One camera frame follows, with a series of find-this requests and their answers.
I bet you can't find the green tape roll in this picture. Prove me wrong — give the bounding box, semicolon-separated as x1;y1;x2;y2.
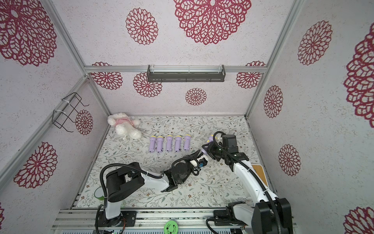
94;187;105;201

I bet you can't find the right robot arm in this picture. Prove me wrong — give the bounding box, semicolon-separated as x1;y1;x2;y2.
202;131;294;234

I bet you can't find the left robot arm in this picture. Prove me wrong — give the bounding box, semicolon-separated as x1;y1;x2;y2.
94;150;208;233

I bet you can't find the black wall shelf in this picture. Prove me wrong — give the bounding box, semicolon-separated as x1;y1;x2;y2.
146;65;226;83

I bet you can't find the white plush toy pink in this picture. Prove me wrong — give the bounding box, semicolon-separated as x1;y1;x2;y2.
107;113;142;140

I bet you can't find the purple flashlight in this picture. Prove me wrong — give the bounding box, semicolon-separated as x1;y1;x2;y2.
184;134;191;151
202;135;214;156
149;136;156;153
156;136;164;153
166;135;173;152
175;136;182;152

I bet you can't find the black wire wall rack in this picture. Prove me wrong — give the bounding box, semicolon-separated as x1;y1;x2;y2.
51;92;89;133

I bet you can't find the green round disc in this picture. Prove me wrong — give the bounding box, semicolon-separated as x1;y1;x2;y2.
164;220;178;234

